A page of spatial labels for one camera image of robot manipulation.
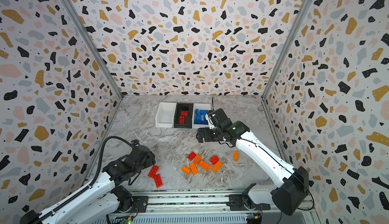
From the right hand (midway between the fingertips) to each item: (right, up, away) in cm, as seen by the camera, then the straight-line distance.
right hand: (202, 133), depth 75 cm
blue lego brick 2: (-4, +9, +32) cm, 34 cm away
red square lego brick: (-7, -16, +14) cm, 22 cm away
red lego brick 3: (-27, -22, +8) cm, 36 cm away
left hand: (-26, -13, +6) cm, 30 cm away
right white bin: (-1, +14, +33) cm, 36 cm away
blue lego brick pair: (0, +10, +35) cm, 36 cm away
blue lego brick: (-3, +4, +29) cm, 29 cm away
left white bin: (-28, +7, +33) cm, 44 cm away
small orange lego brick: (-9, -21, +8) cm, 25 cm away
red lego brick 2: (+7, -17, +12) cm, 22 cm away
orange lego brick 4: (+19, -16, +15) cm, 29 cm away
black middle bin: (-15, +14, +38) cm, 43 cm away
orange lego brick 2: (-5, -22, +9) cm, 24 cm away
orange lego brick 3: (+7, -21, +11) cm, 25 cm away
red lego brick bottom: (-23, -26, +5) cm, 35 cm away
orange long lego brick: (+1, -20, +12) cm, 23 cm away
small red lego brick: (-14, +9, +34) cm, 38 cm away
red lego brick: (-15, +5, +31) cm, 35 cm away
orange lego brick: (-3, -17, +15) cm, 23 cm away
